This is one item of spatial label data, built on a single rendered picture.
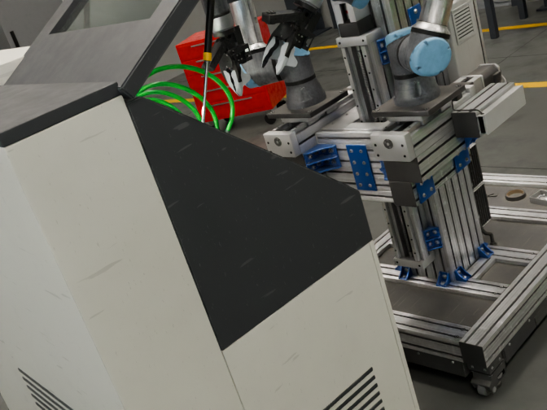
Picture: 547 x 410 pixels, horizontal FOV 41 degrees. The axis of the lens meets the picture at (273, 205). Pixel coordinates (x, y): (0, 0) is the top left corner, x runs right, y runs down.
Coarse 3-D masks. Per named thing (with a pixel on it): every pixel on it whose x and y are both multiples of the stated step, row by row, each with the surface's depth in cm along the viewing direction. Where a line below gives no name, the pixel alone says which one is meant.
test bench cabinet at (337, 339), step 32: (352, 256) 209; (320, 288) 202; (352, 288) 210; (384, 288) 219; (288, 320) 196; (320, 320) 204; (352, 320) 212; (384, 320) 221; (224, 352) 184; (256, 352) 190; (288, 352) 197; (320, 352) 205; (352, 352) 214; (384, 352) 223; (256, 384) 192; (288, 384) 199; (320, 384) 206; (352, 384) 215; (384, 384) 224
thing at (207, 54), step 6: (210, 0) 172; (210, 6) 172; (210, 12) 172; (210, 18) 172; (210, 24) 172; (210, 30) 173; (210, 36) 173; (204, 42) 173; (210, 42) 173; (204, 48) 173; (210, 48) 173; (204, 54) 173; (210, 54) 174; (204, 60) 174; (210, 60) 174; (204, 72) 175; (204, 78) 175; (204, 84) 175; (204, 90) 175; (204, 96) 175; (204, 102) 175; (204, 108) 176; (204, 114) 176; (204, 120) 176
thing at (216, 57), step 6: (216, 42) 229; (222, 42) 226; (228, 42) 227; (216, 48) 226; (222, 48) 226; (216, 54) 225; (222, 54) 226; (216, 60) 225; (204, 66) 225; (210, 66) 224; (216, 66) 225
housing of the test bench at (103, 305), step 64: (0, 128) 147; (64, 128) 151; (128, 128) 160; (0, 192) 159; (64, 192) 152; (128, 192) 162; (0, 256) 186; (64, 256) 154; (128, 256) 163; (0, 320) 224; (64, 320) 169; (128, 320) 165; (192, 320) 176; (0, 384) 282; (64, 384) 200; (128, 384) 167; (192, 384) 178
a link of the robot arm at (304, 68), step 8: (296, 48) 262; (296, 56) 263; (304, 56) 265; (304, 64) 265; (312, 64) 269; (280, 72) 266; (288, 72) 266; (296, 72) 265; (304, 72) 266; (312, 72) 268; (280, 80) 270; (288, 80) 268; (296, 80) 266
